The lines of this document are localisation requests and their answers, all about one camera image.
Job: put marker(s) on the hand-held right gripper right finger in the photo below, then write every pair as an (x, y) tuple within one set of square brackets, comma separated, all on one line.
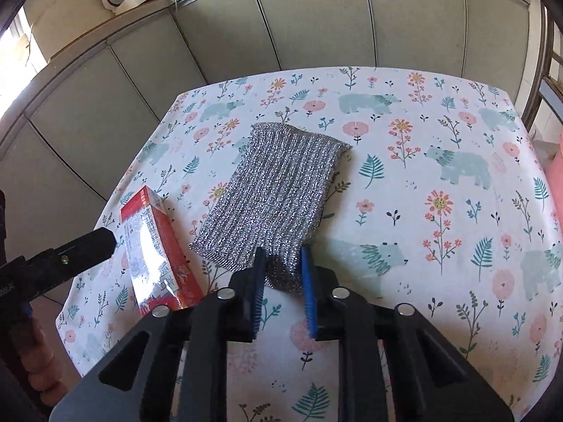
[(308, 290)]

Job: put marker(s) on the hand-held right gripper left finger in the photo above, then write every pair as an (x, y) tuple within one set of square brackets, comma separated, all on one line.
[(259, 281)]

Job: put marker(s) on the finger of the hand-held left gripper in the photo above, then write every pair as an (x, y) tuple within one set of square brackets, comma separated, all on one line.
[(88, 250)]

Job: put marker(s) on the red and white carton box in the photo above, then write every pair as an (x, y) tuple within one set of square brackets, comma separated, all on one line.
[(176, 250)]

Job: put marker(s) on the silver metallic scouring cloth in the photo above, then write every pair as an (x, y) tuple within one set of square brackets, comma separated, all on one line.
[(272, 184)]

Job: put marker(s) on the pink plastic bucket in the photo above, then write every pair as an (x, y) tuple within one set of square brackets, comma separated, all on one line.
[(556, 160)]

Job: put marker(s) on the person's left hand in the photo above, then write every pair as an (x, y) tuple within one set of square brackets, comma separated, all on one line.
[(44, 360)]

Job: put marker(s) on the pale green kitchen cabinets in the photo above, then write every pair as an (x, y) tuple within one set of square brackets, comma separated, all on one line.
[(308, 17)]

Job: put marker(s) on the metal shelf rack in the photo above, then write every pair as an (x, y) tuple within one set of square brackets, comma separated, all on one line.
[(543, 74)]

